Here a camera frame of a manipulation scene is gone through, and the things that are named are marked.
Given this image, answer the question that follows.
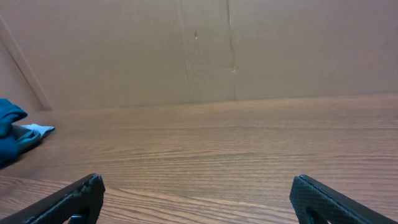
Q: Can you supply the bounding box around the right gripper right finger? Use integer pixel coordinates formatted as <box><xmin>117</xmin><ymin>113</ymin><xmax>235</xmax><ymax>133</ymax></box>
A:
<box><xmin>289</xmin><ymin>175</ymin><xmax>397</xmax><ymax>224</ymax></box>

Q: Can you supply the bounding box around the light blue folded garment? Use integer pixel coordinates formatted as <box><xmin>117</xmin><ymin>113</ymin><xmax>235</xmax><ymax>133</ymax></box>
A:
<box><xmin>12</xmin><ymin>124</ymin><xmax>55</xmax><ymax>156</ymax></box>

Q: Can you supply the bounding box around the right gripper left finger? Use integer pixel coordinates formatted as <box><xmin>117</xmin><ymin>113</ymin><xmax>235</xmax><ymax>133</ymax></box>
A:
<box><xmin>1</xmin><ymin>174</ymin><xmax>105</xmax><ymax>224</ymax></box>

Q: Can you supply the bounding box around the blue polo shirt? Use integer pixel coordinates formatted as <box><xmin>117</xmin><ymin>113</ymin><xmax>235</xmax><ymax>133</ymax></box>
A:
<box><xmin>1</xmin><ymin>98</ymin><xmax>31</xmax><ymax>168</ymax></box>

